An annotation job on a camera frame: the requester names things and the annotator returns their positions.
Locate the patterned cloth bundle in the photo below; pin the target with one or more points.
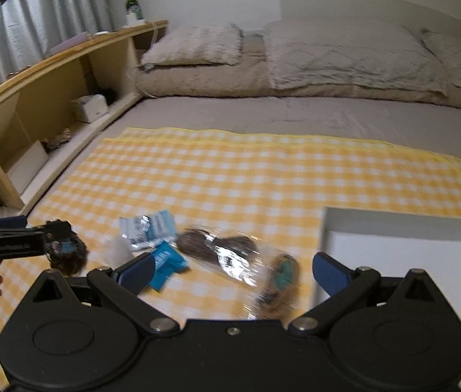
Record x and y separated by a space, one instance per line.
59 139

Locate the grey sheeted bed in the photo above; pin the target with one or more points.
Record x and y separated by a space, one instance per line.
336 118

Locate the white and blue packet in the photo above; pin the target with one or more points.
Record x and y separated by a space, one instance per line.
134 232

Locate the silver grey curtain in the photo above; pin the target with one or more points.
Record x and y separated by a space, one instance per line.
42 20

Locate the dark fuzzy packet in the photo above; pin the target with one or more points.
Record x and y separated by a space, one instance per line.
69 259

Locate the white tissue box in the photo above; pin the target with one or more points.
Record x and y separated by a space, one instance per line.
89 108

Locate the white flat board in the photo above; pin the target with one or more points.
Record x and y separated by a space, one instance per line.
28 167

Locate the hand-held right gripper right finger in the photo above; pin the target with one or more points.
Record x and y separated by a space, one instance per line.
328 273

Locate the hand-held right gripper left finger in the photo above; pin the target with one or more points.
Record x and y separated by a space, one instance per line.
137 274

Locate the pale purple flat item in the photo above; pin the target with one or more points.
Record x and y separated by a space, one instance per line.
69 44

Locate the fluffy beige pillow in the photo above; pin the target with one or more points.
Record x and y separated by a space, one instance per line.
191 45

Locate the yellow checked mat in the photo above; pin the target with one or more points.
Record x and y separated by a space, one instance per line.
255 179

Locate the bagged teal brown accessory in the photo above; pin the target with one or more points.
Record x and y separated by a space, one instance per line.
281 279

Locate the green glass bottle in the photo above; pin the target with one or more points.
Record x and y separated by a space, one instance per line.
129 2

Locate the large beige quilted pillow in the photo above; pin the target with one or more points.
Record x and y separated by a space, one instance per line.
349 55

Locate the wooden bedside shelf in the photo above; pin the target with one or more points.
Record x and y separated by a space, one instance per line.
63 73

